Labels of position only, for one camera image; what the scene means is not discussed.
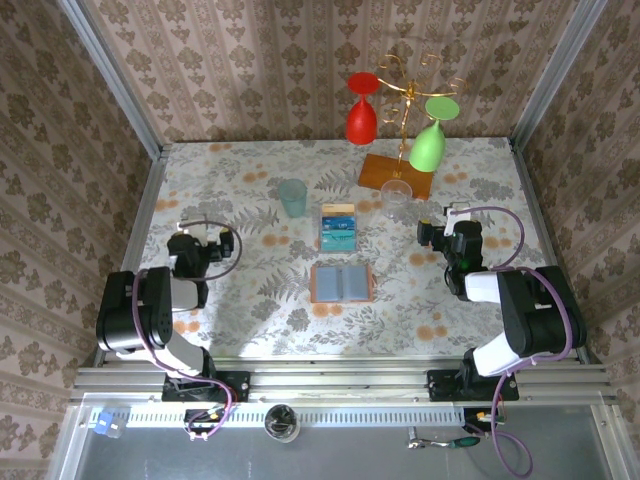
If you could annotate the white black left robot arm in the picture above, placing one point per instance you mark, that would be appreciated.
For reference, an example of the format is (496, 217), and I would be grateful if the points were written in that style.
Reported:
(185, 292)

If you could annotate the silver ratchet wrench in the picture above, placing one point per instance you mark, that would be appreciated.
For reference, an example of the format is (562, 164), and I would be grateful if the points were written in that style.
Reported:
(415, 442)

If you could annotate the aluminium table side rail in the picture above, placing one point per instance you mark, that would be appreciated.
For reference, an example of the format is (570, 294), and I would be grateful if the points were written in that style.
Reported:
(146, 200)
(542, 225)

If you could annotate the clear plastic cup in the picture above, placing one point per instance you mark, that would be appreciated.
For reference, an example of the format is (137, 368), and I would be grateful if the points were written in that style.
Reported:
(396, 197)

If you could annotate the red plastic wine glass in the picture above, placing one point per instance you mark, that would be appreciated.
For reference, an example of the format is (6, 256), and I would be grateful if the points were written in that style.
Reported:
(361, 122)

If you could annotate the dark blue credit card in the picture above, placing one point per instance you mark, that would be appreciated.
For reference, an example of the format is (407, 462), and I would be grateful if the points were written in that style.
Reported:
(332, 222)

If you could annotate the grey metal shelf panel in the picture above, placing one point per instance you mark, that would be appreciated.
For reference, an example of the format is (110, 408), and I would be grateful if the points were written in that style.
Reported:
(350, 460)

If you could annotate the aluminium frame post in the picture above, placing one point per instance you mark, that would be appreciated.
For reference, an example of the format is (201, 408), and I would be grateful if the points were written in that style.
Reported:
(114, 75)
(557, 75)

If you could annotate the floral tablecloth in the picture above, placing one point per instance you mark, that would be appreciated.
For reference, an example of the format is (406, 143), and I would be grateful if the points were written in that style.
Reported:
(225, 165)

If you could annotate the teal plastic cup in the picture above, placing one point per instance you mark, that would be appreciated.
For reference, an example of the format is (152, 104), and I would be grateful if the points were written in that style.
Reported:
(292, 200)

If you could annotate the blue and white adapter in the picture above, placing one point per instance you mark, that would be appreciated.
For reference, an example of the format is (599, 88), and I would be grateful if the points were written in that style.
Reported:
(102, 424)

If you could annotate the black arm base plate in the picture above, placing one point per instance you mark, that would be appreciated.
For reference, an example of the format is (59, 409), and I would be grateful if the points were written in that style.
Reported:
(440, 385)
(240, 385)

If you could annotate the green plastic wine glass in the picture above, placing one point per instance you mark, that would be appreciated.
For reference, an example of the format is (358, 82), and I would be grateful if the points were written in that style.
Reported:
(427, 147)

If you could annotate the gold credit card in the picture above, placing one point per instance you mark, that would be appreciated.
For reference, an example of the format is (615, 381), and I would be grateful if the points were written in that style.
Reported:
(340, 209)

